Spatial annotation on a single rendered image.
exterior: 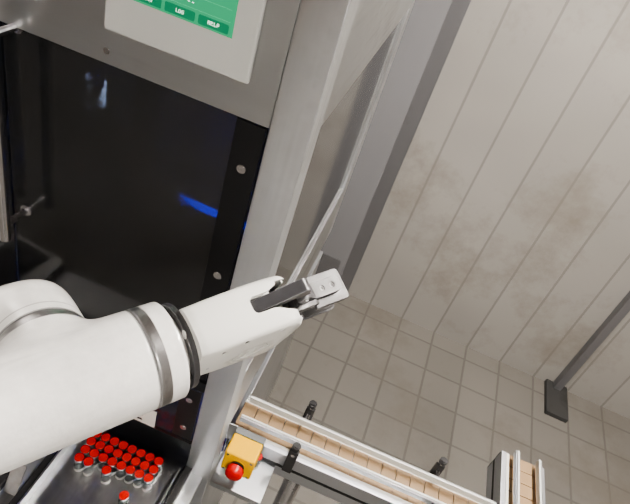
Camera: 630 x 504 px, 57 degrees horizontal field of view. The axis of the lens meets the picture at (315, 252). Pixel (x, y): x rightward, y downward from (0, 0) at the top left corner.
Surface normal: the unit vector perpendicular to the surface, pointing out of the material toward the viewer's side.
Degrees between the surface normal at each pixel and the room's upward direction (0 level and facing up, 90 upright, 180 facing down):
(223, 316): 24
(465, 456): 0
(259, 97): 90
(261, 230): 90
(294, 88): 90
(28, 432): 62
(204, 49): 90
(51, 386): 29
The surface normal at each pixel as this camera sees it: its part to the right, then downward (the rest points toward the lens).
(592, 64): -0.32, 0.53
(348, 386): 0.26, -0.75
